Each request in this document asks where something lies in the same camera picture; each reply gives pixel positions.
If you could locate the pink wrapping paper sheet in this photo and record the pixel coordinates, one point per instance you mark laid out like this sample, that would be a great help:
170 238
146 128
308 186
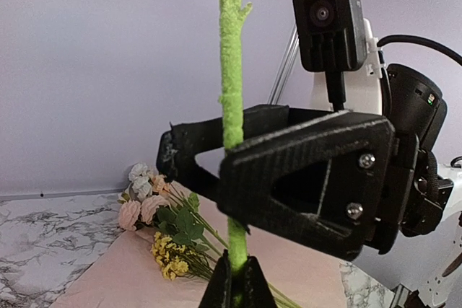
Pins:
128 276

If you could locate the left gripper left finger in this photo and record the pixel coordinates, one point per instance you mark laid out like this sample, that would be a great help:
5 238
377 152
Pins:
218 293

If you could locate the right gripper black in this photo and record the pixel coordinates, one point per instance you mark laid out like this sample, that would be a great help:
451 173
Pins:
314 177

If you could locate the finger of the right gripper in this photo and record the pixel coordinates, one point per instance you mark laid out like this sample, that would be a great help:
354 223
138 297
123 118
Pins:
176 156

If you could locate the blue white fake flower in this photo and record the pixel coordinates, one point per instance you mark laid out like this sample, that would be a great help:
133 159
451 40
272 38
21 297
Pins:
174 212

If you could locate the pink rose fake flower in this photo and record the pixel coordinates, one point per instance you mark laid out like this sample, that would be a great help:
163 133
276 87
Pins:
232 16

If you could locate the right aluminium frame post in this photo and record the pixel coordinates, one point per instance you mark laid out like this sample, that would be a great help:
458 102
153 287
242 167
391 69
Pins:
285 67

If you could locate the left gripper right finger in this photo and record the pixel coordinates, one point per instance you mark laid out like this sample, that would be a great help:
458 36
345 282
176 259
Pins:
256 291

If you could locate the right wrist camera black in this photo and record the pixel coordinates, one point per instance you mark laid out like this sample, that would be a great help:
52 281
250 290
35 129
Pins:
332 40

